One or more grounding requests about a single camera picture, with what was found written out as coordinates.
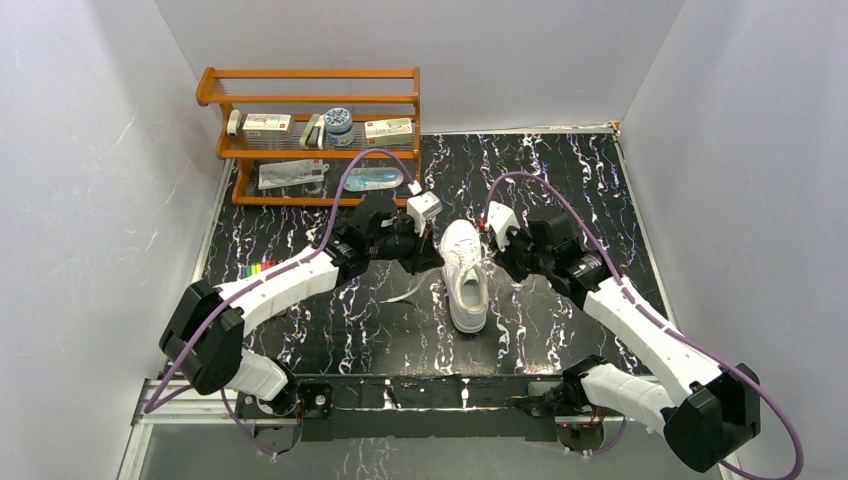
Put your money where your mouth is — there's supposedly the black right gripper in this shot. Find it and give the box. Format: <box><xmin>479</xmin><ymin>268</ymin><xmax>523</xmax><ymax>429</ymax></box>
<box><xmin>489</xmin><ymin>223</ymin><xmax>553</xmax><ymax>283</ymax></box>

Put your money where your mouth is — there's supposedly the white shoelace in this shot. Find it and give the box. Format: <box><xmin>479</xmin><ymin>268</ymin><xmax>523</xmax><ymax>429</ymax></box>
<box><xmin>378</xmin><ymin>254</ymin><xmax>495</xmax><ymax>306</ymax></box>

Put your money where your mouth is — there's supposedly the white sneaker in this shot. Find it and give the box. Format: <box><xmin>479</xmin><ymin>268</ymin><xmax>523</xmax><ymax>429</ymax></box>
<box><xmin>439</xmin><ymin>219</ymin><xmax>489</xmax><ymax>334</ymax></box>

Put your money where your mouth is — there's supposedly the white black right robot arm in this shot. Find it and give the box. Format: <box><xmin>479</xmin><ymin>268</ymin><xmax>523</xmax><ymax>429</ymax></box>
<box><xmin>485</xmin><ymin>202</ymin><xmax>761</xmax><ymax>472</ymax></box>

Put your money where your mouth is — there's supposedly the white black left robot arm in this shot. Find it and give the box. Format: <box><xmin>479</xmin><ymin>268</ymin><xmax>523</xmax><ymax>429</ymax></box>
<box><xmin>159</xmin><ymin>192</ymin><xmax>443</xmax><ymax>416</ymax></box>

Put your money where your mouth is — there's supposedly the blue packaged toothbrush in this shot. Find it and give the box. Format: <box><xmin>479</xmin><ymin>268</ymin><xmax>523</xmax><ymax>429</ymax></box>
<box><xmin>342</xmin><ymin>167</ymin><xmax>405</xmax><ymax>193</ymax></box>

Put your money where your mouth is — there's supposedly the white green box right shelf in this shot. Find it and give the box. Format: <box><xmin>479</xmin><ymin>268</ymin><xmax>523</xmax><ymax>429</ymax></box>
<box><xmin>364</xmin><ymin>117</ymin><xmax>415</xmax><ymax>147</ymax></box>

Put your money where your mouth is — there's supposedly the orange wooden shelf rack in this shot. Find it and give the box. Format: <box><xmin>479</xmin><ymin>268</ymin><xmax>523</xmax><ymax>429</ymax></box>
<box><xmin>195</xmin><ymin>67</ymin><xmax>422</xmax><ymax>207</ymax></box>

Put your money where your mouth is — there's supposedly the blue white round jar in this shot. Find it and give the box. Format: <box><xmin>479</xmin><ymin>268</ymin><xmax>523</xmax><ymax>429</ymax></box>
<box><xmin>324</xmin><ymin>107</ymin><xmax>355</xmax><ymax>147</ymax></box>

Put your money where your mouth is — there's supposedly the white packaged item lower shelf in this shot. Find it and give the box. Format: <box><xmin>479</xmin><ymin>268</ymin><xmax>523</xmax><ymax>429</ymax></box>
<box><xmin>257</xmin><ymin>159</ymin><xmax>329</xmax><ymax>190</ymax></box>

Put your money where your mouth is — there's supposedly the coloured marker pen set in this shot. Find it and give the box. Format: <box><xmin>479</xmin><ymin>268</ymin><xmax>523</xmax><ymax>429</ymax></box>
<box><xmin>239</xmin><ymin>261</ymin><xmax>276</xmax><ymax>279</ymax></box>

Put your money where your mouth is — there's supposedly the white box left shelf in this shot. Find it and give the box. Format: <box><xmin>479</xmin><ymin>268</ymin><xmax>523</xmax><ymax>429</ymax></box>
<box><xmin>241</xmin><ymin>113</ymin><xmax>295</xmax><ymax>140</ymax></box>

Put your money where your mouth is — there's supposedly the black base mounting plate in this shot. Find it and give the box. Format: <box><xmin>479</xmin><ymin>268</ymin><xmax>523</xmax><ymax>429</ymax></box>
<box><xmin>235</xmin><ymin>374</ymin><xmax>627</xmax><ymax>455</ymax></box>

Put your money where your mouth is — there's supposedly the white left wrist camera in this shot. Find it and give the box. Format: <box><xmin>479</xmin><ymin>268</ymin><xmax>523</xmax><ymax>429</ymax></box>
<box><xmin>406</xmin><ymin>180</ymin><xmax>443</xmax><ymax>238</ymax></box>

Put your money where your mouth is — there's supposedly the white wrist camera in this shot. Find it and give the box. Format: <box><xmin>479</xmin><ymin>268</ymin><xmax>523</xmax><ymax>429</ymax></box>
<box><xmin>406</xmin><ymin>180</ymin><xmax>443</xmax><ymax>238</ymax></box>
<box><xmin>483</xmin><ymin>201</ymin><xmax>519</xmax><ymax>252</ymax></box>

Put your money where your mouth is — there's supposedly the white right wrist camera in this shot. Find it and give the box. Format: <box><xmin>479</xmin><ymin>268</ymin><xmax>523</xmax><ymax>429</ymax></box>
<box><xmin>483</xmin><ymin>201</ymin><xmax>519</xmax><ymax>252</ymax></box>

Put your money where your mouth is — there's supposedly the white handle tool left shelf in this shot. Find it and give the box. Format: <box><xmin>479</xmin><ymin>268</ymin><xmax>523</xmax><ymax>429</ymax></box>
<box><xmin>225</xmin><ymin>109</ymin><xmax>242</xmax><ymax>137</ymax></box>

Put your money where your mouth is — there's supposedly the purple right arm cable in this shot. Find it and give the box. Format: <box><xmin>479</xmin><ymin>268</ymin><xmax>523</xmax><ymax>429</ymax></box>
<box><xmin>482</xmin><ymin>171</ymin><xmax>806</xmax><ymax>480</ymax></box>

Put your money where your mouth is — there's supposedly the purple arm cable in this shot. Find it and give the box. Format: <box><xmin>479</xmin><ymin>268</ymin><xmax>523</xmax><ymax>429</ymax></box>
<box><xmin>143</xmin><ymin>148</ymin><xmax>419</xmax><ymax>458</ymax></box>
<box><xmin>482</xmin><ymin>171</ymin><xmax>806</xmax><ymax>480</ymax></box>

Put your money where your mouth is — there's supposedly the aluminium rail frame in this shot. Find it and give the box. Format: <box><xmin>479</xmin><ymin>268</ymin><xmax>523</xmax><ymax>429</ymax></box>
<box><xmin>145</xmin><ymin>368</ymin><xmax>679</xmax><ymax>431</ymax></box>

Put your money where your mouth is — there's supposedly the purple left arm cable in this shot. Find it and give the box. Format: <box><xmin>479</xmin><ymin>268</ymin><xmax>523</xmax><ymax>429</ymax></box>
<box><xmin>143</xmin><ymin>148</ymin><xmax>419</xmax><ymax>458</ymax></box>

